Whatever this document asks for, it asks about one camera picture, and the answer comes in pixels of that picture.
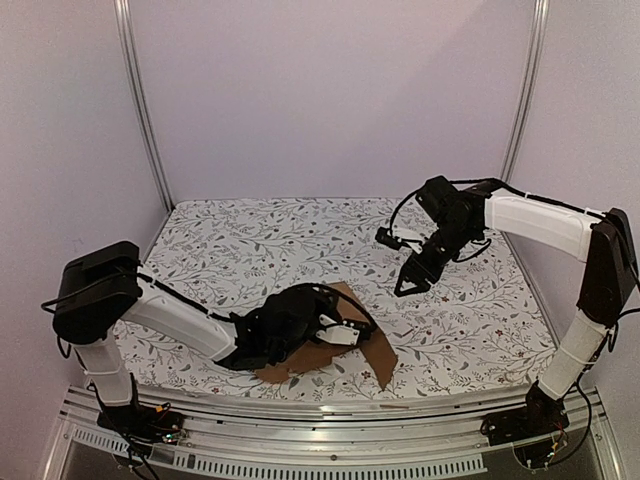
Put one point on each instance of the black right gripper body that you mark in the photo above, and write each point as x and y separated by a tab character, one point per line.
426	257

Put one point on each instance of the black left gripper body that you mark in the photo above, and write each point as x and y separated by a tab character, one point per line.
323	305

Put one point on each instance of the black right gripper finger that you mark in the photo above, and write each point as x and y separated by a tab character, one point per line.
412	270
406	288

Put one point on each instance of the brown cardboard box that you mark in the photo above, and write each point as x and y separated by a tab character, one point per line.
380	357

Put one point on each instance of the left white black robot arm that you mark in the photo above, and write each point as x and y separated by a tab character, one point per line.
110	285

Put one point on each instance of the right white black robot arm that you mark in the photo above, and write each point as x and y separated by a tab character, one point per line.
462	211

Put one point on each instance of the floral patterned table mat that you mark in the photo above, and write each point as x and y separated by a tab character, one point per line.
479	328

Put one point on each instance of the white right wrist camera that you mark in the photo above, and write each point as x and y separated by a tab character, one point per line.
397	238

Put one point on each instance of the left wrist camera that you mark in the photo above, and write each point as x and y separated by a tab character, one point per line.
344	332

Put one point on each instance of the right aluminium corner post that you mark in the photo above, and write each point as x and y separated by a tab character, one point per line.
525	99

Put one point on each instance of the aluminium corner post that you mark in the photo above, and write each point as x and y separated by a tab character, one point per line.
134	77
525	99

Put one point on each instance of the aluminium front rail frame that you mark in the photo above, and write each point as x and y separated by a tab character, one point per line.
229	437

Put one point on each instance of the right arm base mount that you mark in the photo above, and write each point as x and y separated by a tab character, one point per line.
540	415

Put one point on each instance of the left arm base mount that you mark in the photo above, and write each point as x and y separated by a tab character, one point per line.
142	423

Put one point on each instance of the left aluminium corner post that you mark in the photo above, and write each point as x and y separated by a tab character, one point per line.
134	77

